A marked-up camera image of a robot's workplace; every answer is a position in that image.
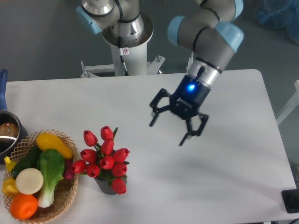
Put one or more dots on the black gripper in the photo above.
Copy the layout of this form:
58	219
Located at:
190	100

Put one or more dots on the red tulip bouquet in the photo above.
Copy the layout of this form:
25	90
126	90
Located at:
102	161

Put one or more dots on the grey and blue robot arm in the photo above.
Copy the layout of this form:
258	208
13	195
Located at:
210	35

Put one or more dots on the dark grey ribbed vase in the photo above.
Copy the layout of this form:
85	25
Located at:
113	187

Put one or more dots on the blue plastic bag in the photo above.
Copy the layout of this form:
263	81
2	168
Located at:
278	15

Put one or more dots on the purple red onion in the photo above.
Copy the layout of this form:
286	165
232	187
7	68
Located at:
68	174

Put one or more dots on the black device at table edge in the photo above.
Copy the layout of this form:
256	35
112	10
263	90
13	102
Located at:
291	200

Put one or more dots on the yellow squash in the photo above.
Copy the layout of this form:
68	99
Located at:
47	141

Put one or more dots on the green bok choy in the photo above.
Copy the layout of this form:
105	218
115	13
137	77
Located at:
51	165

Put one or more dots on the woven wicker basket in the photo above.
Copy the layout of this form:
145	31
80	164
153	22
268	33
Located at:
65	190

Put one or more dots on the dark green cucumber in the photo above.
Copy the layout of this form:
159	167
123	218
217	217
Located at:
28	161

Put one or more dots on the small yellow pepper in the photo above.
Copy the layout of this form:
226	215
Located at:
9	164

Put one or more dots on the orange fruit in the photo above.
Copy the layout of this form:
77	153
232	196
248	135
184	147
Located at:
23	206

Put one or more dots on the yellow bell pepper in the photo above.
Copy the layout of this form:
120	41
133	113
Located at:
9	187

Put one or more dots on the white frame at right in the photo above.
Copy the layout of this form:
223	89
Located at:
289	106

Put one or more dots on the blue handled saucepan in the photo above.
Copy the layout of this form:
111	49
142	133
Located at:
11	129

